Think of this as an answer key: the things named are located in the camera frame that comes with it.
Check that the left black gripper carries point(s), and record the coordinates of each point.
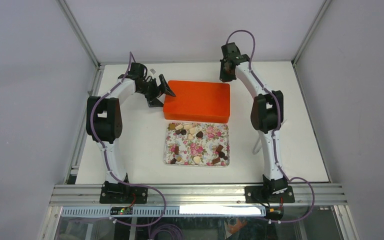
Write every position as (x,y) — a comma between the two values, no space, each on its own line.
(155,102)

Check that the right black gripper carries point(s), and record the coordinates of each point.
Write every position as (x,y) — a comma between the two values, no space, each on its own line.
(223,77)

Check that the orange box lid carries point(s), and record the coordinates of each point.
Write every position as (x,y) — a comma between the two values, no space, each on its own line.
(198,101)

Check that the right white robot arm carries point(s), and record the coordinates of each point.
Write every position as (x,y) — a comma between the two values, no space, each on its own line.
(267,115)

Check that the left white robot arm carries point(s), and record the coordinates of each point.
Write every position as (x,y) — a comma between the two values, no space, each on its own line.
(105,124)

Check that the dark heart chocolate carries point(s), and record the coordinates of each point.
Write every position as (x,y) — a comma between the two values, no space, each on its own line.
(200,134)

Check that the white heart chocolate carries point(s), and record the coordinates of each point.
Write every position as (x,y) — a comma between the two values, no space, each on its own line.
(197,160)

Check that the brown chocolate lower right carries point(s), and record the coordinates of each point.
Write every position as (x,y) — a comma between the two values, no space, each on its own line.
(219,148)

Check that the brown chocolate tray corner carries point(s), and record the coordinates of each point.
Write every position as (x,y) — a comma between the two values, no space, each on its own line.
(216,160)

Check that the floral tray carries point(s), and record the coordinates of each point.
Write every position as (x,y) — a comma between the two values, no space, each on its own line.
(181,144)

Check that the aluminium frame rail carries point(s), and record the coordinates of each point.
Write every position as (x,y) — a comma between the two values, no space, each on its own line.
(195,200)

